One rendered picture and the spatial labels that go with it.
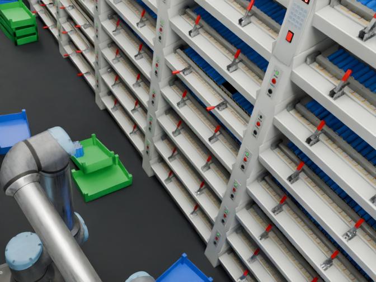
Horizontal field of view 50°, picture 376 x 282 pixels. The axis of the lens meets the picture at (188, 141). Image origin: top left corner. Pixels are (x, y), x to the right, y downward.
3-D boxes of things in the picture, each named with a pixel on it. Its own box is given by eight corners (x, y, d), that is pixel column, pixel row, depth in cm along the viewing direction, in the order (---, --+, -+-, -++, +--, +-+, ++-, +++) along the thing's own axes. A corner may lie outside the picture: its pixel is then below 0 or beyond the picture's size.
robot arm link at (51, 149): (40, 241, 187) (14, 131, 132) (74, 221, 196) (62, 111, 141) (57, 266, 181) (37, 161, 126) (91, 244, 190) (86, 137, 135)
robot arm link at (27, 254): (4, 264, 179) (-5, 243, 166) (41, 243, 188) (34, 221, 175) (20, 290, 171) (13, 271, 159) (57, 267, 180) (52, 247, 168)
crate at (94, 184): (85, 202, 233) (85, 194, 228) (71, 178, 244) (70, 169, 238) (131, 184, 248) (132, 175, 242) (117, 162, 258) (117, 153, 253)
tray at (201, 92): (243, 144, 163) (243, 130, 156) (165, 63, 196) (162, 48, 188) (281, 120, 168) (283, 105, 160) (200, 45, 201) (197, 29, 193)
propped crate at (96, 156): (66, 153, 257) (64, 142, 253) (95, 144, 267) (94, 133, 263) (84, 174, 236) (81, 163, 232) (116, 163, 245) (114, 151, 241)
